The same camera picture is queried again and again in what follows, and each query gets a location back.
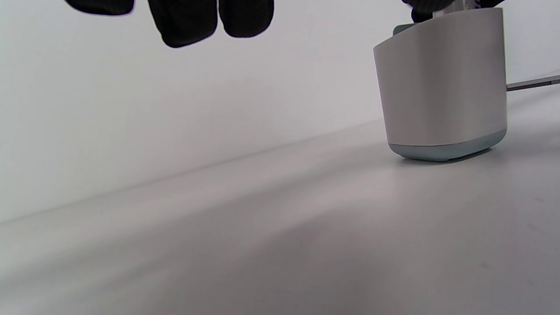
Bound white toothpaste tube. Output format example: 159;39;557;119
432;0;484;19

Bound white toothbrush holder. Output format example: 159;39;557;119
373;7;508;163

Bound person's left hand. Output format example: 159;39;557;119
64;0;275;48

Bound person's right hand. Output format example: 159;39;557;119
401;0;506;24

